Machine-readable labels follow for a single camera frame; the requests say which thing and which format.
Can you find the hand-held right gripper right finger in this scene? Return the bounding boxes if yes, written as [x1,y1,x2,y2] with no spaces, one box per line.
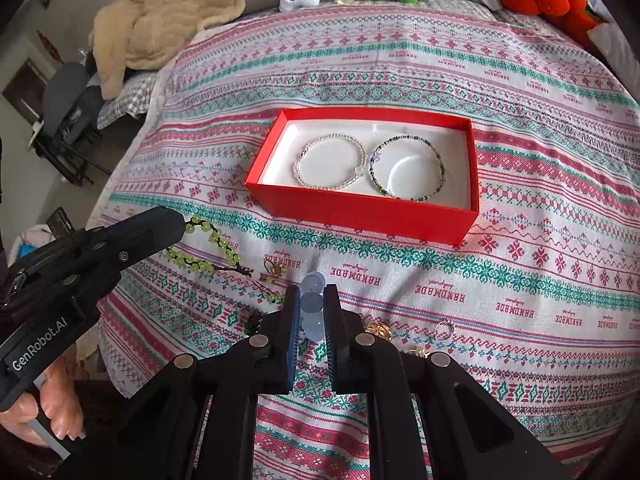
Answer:
[322,284,571,480]

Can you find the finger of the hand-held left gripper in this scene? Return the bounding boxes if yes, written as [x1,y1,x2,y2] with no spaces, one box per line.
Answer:
[0,205,189,348]

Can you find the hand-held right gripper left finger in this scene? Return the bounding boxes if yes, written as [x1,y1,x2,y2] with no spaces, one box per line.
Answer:
[100,284,303,480]

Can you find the pale blue translucent bead bracelet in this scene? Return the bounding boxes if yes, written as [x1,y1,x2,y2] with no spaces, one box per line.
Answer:
[298,269,329,345]

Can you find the gold rings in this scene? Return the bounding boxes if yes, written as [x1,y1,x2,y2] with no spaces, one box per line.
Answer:
[363,322,397,347]

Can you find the yellow-green bead bracelet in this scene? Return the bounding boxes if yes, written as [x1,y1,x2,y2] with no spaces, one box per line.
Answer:
[164,213,287,307]

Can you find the red cardboard box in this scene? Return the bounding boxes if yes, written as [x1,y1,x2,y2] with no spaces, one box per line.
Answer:
[244,107,482,248]

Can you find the person's left hand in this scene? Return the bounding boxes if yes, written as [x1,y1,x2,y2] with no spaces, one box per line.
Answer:
[0,357,87,453]

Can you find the grey checked sheet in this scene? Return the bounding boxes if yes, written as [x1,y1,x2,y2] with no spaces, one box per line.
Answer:
[96,67,172,132]

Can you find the grey chair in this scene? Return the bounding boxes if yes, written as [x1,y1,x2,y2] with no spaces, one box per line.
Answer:
[31,61,110,190]

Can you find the patterned knit bedspread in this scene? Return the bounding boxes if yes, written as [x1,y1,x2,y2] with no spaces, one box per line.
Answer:
[84,0,640,480]

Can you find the beige quilted blanket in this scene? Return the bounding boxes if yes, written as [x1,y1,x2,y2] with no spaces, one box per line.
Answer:
[88,0,247,102]

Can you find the orange plush toy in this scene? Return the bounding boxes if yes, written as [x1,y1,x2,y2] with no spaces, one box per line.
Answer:
[552,9,610,50]

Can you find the white printed pillow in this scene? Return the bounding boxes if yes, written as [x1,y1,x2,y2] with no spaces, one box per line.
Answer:
[587,21,640,92]

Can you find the white pearl bracelet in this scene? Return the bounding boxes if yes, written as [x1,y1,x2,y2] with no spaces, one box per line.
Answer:
[293,132,369,192]

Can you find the green and blue beaded bracelet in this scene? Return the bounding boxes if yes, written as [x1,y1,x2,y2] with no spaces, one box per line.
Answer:
[368,134,447,203]

